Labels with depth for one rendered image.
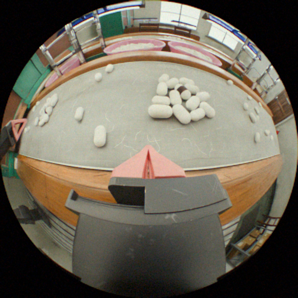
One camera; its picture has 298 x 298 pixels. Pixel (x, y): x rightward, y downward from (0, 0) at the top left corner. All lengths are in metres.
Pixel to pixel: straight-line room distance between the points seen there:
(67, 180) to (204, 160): 0.23
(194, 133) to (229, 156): 0.09
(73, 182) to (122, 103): 0.16
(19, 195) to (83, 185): 1.81
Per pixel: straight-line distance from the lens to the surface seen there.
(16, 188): 1.87
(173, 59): 0.33
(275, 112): 4.70
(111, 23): 3.04
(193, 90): 0.21
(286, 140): 4.45
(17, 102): 0.87
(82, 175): 0.16
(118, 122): 0.17
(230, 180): 0.18
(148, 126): 0.15
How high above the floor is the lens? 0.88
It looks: 78 degrees down
